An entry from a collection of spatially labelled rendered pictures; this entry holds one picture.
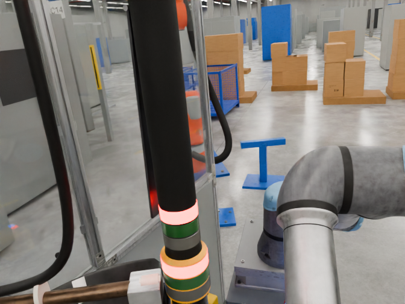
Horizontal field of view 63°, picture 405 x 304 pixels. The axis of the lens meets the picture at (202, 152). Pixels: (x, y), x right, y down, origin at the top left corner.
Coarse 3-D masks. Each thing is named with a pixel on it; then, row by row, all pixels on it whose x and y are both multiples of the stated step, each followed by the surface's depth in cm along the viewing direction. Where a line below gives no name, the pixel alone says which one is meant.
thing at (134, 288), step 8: (136, 272) 32; (144, 272) 32; (152, 272) 32; (160, 272) 32; (136, 280) 31; (128, 288) 31; (136, 288) 30; (144, 288) 30; (152, 288) 30; (160, 288) 31; (128, 296) 30; (136, 296) 30; (144, 296) 30; (152, 296) 30; (160, 296) 30
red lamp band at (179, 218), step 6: (162, 210) 28; (186, 210) 28; (192, 210) 28; (162, 216) 28; (168, 216) 28; (174, 216) 27; (180, 216) 28; (186, 216) 28; (192, 216) 28; (168, 222) 28; (174, 222) 28; (180, 222) 28; (186, 222) 28
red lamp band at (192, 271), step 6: (204, 258) 30; (162, 264) 30; (198, 264) 29; (204, 264) 30; (168, 270) 29; (174, 270) 29; (180, 270) 29; (186, 270) 29; (192, 270) 29; (198, 270) 29; (174, 276) 29; (180, 276) 29; (186, 276) 29; (192, 276) 29
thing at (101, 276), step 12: (120, 264) 48; (132, 264) 49; (144, 264) 49; (156, 264) 50; (84, 276) 47; (96, 276) 47; (108, 276) 47; (120, 276) 47; (60, 288) 45; (108, 300) 46; (120, 300) 46
